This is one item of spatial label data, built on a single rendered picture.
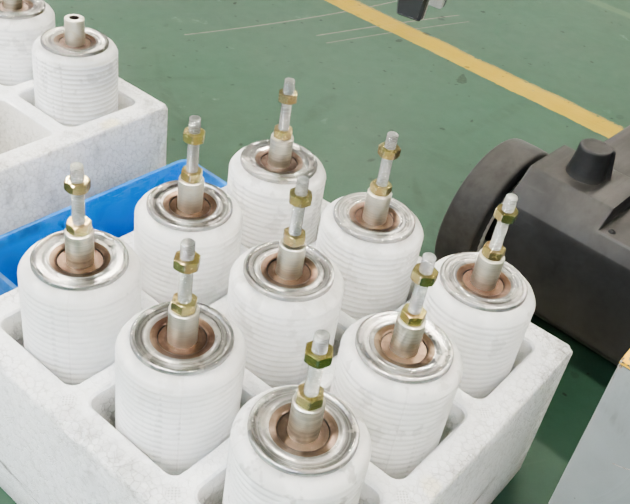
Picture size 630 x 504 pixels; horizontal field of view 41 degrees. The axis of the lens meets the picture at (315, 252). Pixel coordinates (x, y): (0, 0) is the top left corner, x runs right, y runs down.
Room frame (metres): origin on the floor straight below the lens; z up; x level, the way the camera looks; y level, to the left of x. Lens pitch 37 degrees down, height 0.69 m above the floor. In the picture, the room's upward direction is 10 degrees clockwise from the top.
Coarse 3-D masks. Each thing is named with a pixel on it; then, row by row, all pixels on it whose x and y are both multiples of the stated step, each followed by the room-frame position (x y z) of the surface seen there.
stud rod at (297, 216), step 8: (304, 176) 0.55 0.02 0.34; (296, 184) 0.54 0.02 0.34; (304, 184) 0.54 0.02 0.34; (296, 192) 0.54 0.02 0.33; (304, 192) 0.54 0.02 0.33; (296, 208) 0.54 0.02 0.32; (304, 208) 0.54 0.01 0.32; (296, 216) 0.54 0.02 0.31; (296, 224) 0.54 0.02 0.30; (296, 232) 0.54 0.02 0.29
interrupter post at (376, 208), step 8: (368, 192) 0.64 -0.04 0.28; (368, 200) 0.63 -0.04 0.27; (376, 200) 0.63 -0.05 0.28; (384, 200) 0.63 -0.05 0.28; (368, 208) 0.63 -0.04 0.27; (376, 208) 0.63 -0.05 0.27; (384, 208) 0.63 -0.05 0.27; (368, 216) 0.63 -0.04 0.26; (376, 216) 0.63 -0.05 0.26; (384, 216) 0.63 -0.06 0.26; (376, 224) 0.63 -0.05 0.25
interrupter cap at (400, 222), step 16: (336, 208) 0.64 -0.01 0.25; (352, 208) 0.65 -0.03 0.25; (400, 208) 0.66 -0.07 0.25; (352, 224) 0.62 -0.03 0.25; (368, 224) 0.63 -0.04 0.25; (384, 224) 0.63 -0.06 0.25; (400, 224) 0.63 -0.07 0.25; (368, 240) 0.60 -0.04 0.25; (384, 240) 0.60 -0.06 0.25; (400, 240) 0.61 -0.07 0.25
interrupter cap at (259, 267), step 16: (256, 256) 0.55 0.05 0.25; (272, 256) 0.56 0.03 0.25; (320, 256) 0.57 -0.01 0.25; (256, 272) 0.53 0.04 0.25; (272, 272) 0.54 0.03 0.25; (304, 272) 0.55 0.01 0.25; (320, 272) 0.55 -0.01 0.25; (256, 288) 0.51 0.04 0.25; (272, 288) 0.52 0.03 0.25; (288, 288) 0.52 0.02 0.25; (304, 288) 0.52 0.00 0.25; (320, 288) 0.53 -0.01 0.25
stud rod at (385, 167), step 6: (390, 132) 0.64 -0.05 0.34; (390, 138) 0.64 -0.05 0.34; (396, 138) 0.64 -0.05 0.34; (390, 144) 0.64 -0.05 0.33; (384, 162) 0.64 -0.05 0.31; (390, 162) 0.64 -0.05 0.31; (384, 168) 0.64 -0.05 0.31; (390, 168) 0.64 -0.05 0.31; (378, 174) 0.64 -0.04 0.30; (384, 174) 0.64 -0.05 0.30; (378, 180) 0.64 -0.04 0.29; (384, 180) 0.64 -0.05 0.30; (384, 186) 0.64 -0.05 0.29
